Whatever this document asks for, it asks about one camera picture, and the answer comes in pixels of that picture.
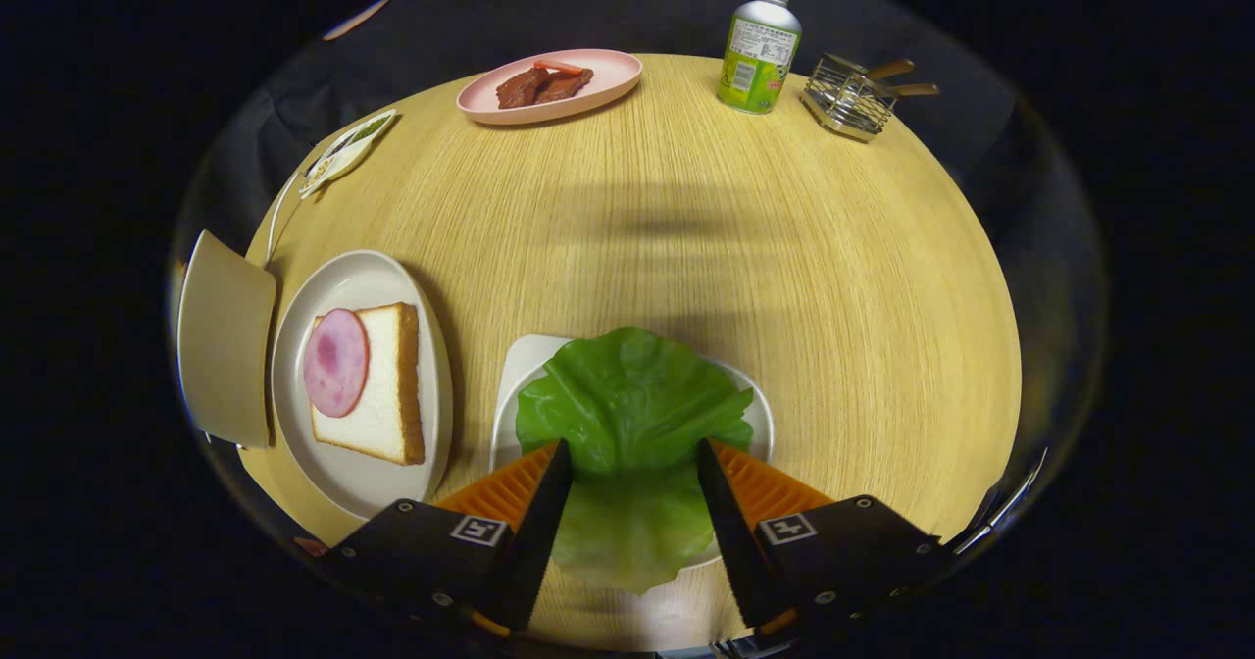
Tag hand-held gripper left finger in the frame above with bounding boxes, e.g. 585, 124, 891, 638
319, 438, 575, 640

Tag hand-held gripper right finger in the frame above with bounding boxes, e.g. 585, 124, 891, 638
696, 436, 947, 640

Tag green lettuce leaf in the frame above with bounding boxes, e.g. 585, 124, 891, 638
515, 326, 756, 596

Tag white square plate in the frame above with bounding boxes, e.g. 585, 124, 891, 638
488, 333, 776, 572

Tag bread slice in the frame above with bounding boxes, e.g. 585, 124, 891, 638
310, 302, 427, 467

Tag pink ham slice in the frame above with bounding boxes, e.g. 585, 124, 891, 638
302, 308, 371, 419

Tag white round plate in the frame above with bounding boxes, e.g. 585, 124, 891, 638
271, 249, 454, 521

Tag white toaster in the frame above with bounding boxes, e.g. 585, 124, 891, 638
176, 230, 278, 450

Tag white divided tray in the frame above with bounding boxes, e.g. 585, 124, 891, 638
298, 108, 399, 199

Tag dark red meat slices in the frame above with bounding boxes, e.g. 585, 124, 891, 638
496, 67, 595, 110

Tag silver bottle with green label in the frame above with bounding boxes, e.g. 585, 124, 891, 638
716, 0, 803, 115

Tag pink oval plate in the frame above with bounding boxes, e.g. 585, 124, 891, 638
456, 48, 644, 127

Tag white power cable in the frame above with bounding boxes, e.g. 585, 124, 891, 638
264, 171, 305, 268

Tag wire utensil rack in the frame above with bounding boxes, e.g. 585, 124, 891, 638
799, 52, 898, 143

